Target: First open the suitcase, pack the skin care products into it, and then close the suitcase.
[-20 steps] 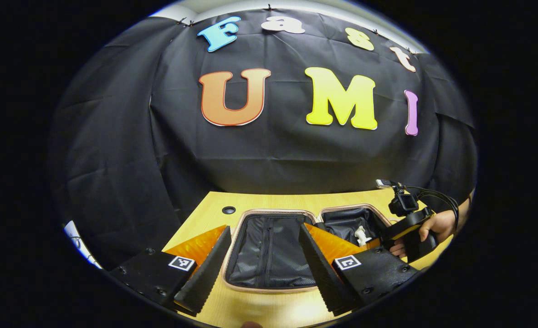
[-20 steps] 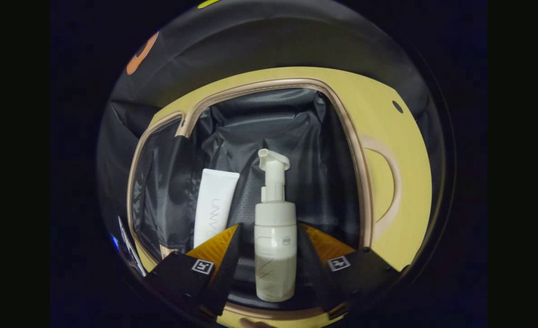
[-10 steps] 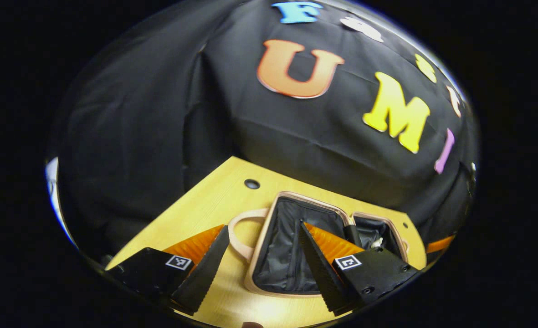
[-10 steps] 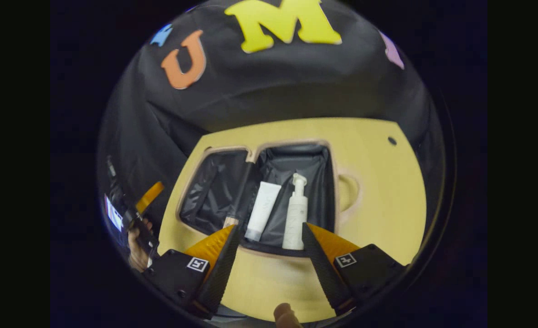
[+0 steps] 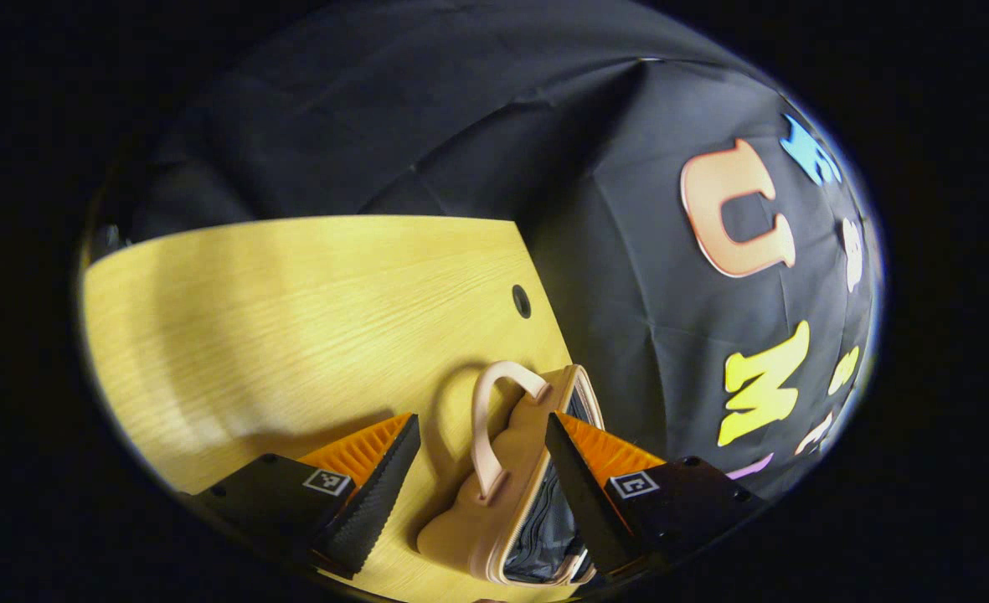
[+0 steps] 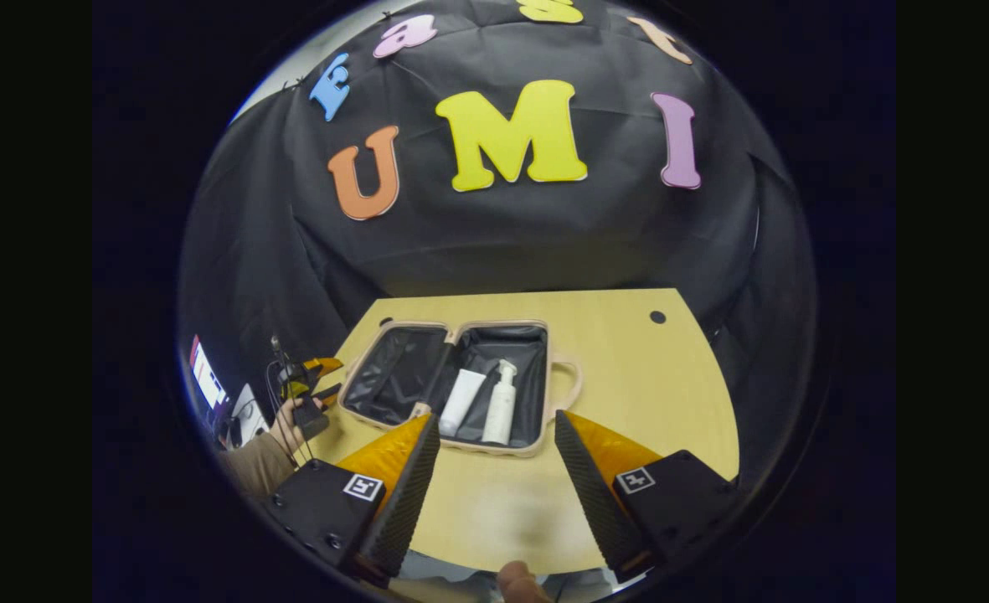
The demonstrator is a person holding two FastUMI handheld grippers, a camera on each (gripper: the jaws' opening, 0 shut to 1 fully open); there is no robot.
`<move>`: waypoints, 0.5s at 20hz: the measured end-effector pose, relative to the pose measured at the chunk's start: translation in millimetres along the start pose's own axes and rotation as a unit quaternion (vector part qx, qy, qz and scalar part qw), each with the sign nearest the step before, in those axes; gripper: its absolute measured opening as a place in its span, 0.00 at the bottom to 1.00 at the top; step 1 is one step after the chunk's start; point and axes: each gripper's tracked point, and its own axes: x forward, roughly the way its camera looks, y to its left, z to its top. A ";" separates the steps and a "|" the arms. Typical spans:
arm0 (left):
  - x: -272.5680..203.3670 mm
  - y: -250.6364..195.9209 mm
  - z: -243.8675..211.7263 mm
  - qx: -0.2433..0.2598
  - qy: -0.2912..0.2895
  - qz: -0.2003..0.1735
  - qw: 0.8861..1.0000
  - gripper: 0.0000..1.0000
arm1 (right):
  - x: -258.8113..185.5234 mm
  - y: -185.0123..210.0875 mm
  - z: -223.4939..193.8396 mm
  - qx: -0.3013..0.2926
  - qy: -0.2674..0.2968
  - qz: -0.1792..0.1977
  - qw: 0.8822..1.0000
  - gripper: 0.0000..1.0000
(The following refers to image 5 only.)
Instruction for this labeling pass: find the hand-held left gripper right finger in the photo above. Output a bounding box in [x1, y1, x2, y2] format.
[544, 412, 767, 583]

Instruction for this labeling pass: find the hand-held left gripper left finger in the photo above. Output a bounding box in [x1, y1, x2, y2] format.
[180, 412, 422, 580]

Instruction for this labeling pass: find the beige pink suitcase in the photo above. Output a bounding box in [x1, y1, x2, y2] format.
[416, 360, 608, 587]

